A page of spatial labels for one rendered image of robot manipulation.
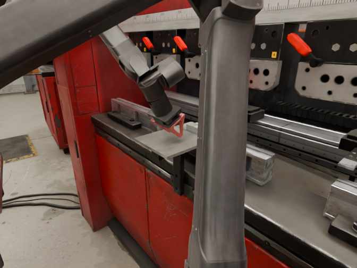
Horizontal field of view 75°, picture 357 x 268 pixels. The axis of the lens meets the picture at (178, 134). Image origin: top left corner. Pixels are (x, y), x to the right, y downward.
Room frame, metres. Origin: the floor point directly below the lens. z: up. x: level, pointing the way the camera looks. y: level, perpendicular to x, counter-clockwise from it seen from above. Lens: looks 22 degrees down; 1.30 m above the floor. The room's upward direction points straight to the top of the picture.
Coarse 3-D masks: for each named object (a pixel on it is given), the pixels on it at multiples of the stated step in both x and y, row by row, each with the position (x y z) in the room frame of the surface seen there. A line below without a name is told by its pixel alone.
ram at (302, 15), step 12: (168, 0) 0.95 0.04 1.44; (180, 0) 0.90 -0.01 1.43; (144, 12) 1.07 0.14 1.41; (156, 12) 1.01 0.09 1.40; (264, 12) 0.66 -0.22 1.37; (276, 12) 0.63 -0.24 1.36; (288, 12) 0.61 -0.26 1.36; (300, 12) 0.59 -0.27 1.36; (312, 12) 0.57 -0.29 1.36; (324, 12) 0.55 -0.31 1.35; (336, 12) 0.53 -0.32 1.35; (348, 12) 0.52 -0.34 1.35; (132, 24) 1.15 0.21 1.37; (144, 24) 1.08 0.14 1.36; (156, 24) 1.01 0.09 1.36; (168, 24) 0.95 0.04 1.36; (180, 24) 0.90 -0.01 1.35; (192, 24) 0.86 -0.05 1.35
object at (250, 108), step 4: (248, 108) 0.95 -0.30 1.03; (252, 108) 0.95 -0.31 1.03; (256, 108) 0.95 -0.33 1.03; (248, 112) 0.93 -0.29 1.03; (252, 112) 0.94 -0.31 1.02; (256, 112) 0.94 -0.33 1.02; (260, 112) 0.95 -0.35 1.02; (264, 112) 0.97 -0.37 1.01; (248, 116) 0.91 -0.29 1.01; (252, 116) 0.92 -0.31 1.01; (256, 116) 0.93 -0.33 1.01; (260, 116) 0.96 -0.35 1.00; (248, 120) 0.91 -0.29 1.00; (252, 120) 0.92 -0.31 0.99; (256, 120) 0.94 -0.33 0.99
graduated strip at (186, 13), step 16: (272, 0) 0.64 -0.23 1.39; (288, 0) 0.61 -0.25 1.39; (304, 0) 0.58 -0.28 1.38; (320, 0) 0.56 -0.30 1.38; (336, 0) 0.54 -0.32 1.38; (352, 0) 0.51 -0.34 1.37; (144, 16) 1.07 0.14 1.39; (160, 16) 0.99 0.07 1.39; (176, 16) 0.92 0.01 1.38; (192, 16) 0.86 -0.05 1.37
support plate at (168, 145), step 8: (176, 128) 0.81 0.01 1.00; (184, 128) 0.81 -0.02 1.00; (144, 136) 0.73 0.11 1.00; (152, 136) 0.73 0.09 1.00; (160, 136) 0.73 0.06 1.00; (168, 136) 0.73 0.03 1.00; (176, 136) 0.73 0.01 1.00; (184, 136) 0.73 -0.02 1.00; (192, 136) 0.73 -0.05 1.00; (144, 144) 0.66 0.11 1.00; (152, 144) 0.66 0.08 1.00; (160, 144) 0.66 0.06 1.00; (168, 144) 0.66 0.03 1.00; (176, 144) 0.66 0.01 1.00; (184, 144) 0.66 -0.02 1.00; (192, 144) 0.66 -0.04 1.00; (160, 152) 0.61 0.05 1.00; (168, 152) 0.61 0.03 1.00; (176, 152) 0.61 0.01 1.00; (184, 152) 0.62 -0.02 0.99
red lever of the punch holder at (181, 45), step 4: (176, 36) 0.87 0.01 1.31; (176, 40) 0.85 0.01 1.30; (180, 40) 0.85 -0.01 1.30; (180, 44) 0.84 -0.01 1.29; (184, 44) 0.84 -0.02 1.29; (180, 48) 0.84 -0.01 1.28; (184, 48) 0.83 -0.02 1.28; (184, 52) 0.83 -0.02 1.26; (188, 52) 0.83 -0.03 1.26; (184, 56) 0.82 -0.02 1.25; (188, 56) 0.81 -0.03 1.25; (192, 56) 0.82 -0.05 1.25
